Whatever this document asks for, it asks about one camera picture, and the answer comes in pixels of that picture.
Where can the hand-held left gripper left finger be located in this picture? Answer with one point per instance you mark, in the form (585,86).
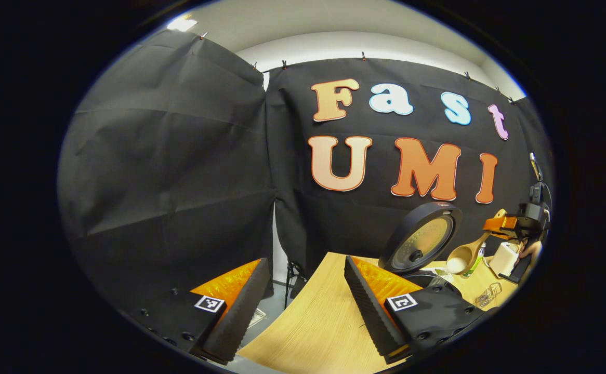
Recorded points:
(238,311)

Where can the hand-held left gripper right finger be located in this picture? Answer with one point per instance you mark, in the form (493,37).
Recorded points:
(370,306)

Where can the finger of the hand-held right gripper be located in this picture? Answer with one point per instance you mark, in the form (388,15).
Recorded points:
(500,226)

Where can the wooden spoon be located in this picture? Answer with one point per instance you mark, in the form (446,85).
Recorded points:
(472,252)

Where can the black rice cooker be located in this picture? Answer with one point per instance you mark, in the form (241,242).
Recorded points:
(417,244)

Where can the white paper sheet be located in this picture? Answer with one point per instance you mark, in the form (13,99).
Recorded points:
(257,317)

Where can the white toaster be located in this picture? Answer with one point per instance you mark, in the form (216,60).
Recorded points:
(503,257)

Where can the green drink bottle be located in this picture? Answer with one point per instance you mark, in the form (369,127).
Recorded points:
(474,267)

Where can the black metal stand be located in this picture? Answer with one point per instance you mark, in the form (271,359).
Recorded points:
(288,280)

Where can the black backdrop cloth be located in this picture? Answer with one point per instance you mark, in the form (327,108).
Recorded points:
(168,182)

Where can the row of black cloth clips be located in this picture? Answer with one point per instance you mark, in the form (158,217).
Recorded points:
(364,55)

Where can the ceiling light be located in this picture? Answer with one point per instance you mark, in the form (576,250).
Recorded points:
(182,23)

